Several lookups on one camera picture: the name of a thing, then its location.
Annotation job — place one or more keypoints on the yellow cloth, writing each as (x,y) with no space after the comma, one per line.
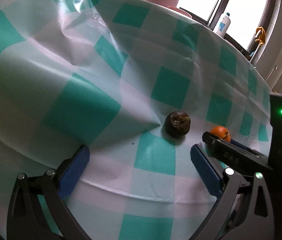
(261,36)

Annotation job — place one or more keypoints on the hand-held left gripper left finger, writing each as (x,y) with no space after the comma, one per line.
(72,173)

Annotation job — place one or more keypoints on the white lotion bottle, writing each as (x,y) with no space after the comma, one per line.
(223,26)

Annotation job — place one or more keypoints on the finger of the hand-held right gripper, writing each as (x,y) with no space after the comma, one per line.
(231,153)
(236,143)

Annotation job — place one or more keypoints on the dark wrinkled passion fruit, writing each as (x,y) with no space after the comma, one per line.
(177,123)

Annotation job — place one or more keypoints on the green white checkered tablecloth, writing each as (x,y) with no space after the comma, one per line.
(80,92)

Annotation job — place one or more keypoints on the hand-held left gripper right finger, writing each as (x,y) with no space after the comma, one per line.
(207,173)

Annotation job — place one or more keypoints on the small tangerine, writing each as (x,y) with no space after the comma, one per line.
(219,131)

